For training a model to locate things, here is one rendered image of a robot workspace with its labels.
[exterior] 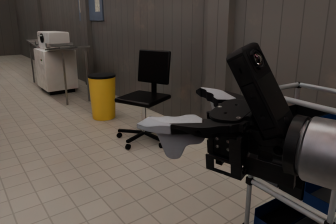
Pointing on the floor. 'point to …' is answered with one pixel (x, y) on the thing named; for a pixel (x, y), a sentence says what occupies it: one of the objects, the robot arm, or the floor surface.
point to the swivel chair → (141, 100)
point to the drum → (102, 95)
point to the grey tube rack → (319, 200)
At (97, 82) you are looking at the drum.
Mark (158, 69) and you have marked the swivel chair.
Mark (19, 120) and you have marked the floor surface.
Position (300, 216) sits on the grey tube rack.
